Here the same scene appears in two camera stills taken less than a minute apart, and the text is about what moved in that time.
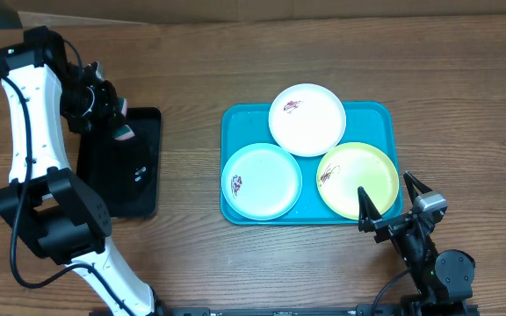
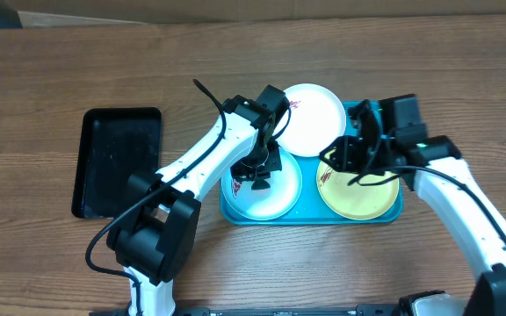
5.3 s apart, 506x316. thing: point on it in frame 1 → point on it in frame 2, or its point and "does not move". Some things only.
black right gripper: x=370 y=214 → x=350 y=161
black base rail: x=375 y=310 does not move
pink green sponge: x=125 y=132 → x=260 y=184
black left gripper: x=110 y=117 → x=240 y=173
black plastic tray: x=126 y=171 does not move
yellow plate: x=348 y=168 does not move
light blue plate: x=262 y=182 does not move
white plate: x=307 y=120 does not move
